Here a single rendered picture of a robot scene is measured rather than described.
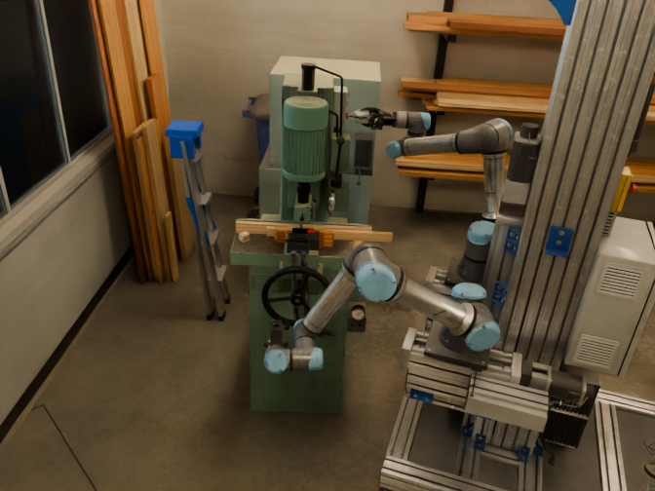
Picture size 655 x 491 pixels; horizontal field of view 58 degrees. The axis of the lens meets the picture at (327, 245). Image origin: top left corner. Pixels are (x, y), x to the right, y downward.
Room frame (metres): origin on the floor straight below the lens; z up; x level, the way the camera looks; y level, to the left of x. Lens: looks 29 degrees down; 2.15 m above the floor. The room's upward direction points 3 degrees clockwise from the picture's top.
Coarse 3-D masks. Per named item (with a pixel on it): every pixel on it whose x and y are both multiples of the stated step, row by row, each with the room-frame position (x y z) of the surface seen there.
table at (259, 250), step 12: (252, 240) 2.22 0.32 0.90; (264, 240) 2.22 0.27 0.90; (336, 240) 2.26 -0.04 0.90; (348, 240) 2.27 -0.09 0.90; (240, 252) 2.10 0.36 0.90; (252, 252) 2.11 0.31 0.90; (264, 252) 2.11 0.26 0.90; (276, 252) 2.12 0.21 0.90; (324, 252) 2.14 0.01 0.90; (336, 252) 2.15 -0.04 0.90; (348, 252) 2.16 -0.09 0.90; (240, 264) 2.10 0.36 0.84; (252, 264) 2.10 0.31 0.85; (264, 264) 2.10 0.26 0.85; (276, 264) 2.11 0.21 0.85; (324, 264) 2.11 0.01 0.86; (336, 264) 2.11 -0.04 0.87; (288, 276) 2.01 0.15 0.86; (300, 276) 2.01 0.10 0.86
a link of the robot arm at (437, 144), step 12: (456, 132) 2.29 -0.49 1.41; (468, 132) 2.26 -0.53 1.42; (480, 132) 2.24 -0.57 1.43; (492, 132) 2.25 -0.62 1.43; (396, 144) 2.44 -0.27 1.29; (408, 144) 2.41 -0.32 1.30; (420, 144) 2.38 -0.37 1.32; (432, 144) 2.34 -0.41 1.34; (444, 144) 2.30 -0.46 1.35; (456, 144) 2.25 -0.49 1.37; (468, 144) 2.23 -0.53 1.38; (480, 144) 2.22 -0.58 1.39; (492, 144) 2.24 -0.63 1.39; (396, 156) 2.43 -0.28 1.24
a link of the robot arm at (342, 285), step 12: (348, 264) 1.63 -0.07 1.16; (336, 276) 1.66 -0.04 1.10; (348, 276) 1.62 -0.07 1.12; (336, 288) 1.62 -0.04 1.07; (348, 288) 1.62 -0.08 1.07; (324, 300) 1.63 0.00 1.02; (336, 300) 1.61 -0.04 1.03; (312, 312) 1.63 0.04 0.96; (324, 312) 1.61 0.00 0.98; (300, 324) 1.64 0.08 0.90; (312, 324) 1.61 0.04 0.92; (324, 324) 1.62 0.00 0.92; (300, 336) 1.59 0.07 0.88; (312, 336) 1.60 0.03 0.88
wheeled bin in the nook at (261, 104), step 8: (264, 96) 4.29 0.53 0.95; (248, 104) 4.19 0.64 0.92; (256, 104) 4.12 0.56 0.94; (264, 104) 4.08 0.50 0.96; (248, 112) 4.00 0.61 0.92; (256, 112) 3.94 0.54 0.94; (264, 112) 3.94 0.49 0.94; (256, 120) 3.96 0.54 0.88; (264, 120) 3.92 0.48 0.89; (256, 128) 3.98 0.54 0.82; (264, 128) 3.95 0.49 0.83; (264, 136) 3.96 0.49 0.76; (264, 144) 3.96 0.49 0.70; (264, 152) 3.97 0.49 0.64; (256, 192) 4.36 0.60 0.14; (256, 200) 4.36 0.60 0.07; (256, 208) 3.96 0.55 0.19; (248, 216) 3.96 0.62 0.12; (256, 216) 3.97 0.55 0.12
